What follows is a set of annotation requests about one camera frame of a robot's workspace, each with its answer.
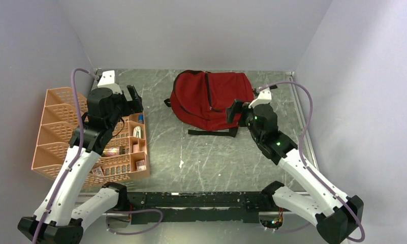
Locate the red student backpack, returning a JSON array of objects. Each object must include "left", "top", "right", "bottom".
[{"left": 164, "top": 70, "right": 278, "bottom": 138}]

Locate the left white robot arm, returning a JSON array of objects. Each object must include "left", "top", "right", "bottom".
[{"left": 17, "top": 85, "right": 143, "bottom": 243}]

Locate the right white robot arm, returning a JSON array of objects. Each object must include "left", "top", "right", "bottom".
[{"left": 226, "top": 100, "right": 364, "bottom": 243}]

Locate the small blue capped item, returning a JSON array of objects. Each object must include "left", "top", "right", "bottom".
[{"left": 138, "top": 114, "right": 144, "bottom": 124}]

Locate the white tape dispenser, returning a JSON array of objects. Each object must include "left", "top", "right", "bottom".
[{"left": 133, "top": 126, "right": 142, "bottom": 139}]

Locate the orange plastic file organizer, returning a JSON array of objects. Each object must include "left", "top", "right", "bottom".
[{"left": 32, "top": 85, "right": 150, "bottom": 187}]

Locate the small pink box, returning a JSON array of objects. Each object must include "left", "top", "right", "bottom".
[{"left": 135, "top": 160, "right": 146, "bottom": 171}]

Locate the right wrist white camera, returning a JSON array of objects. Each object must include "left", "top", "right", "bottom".
[{"left": 248, "top": 88, "right": 272, "bottom": 109}]

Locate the wrist white camera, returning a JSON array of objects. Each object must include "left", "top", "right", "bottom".
[
  {"left": 248, "top": 88, "right": 272, "bottom": 109},
  {"left": 97, "top": 70, "right": 123, "bottom": 95}
]

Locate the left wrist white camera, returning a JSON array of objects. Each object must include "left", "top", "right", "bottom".
[{"left": 97, "top": 70, "right": 123, "bottom": 95}]

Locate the aluminium frame rail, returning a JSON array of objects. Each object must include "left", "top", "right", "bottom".
[{"left": 34, "top": 191, "right": 350, "bottom": 244}]

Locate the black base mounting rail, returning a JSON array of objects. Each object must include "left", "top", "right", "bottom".
[{"left": 109, "top": 191, "right": 279, "bottom": 225}]

